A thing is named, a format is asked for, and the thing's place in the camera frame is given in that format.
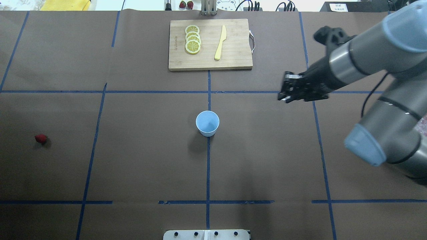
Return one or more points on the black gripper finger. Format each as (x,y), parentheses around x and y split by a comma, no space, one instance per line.
(287,98)
(290,83)

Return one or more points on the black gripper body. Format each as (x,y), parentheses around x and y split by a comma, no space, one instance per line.
(318,74)

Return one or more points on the red strawberry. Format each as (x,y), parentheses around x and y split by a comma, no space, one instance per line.
(42,139)

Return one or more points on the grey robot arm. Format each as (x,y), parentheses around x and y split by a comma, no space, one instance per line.
(386,133)

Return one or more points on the light blue cup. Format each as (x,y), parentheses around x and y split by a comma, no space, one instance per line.
(207,122)

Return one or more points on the wooden cutting board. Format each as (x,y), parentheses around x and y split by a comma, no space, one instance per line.
(236,51)

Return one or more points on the yellow plastic knife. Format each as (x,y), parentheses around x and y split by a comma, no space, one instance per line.
(223,37)

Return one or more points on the lemon slice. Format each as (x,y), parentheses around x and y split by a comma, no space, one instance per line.
(192,47)
(193,40)
(191,33)
(192,28)

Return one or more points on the pink bowl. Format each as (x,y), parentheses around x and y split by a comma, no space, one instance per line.
(421,126)

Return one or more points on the yellow cloth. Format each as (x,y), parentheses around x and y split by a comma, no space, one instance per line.
(66,5)

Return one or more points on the aluminium frame post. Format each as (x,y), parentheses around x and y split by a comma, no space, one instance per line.
(209,7)

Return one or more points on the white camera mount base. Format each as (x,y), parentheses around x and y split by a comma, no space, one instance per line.
(206,234)

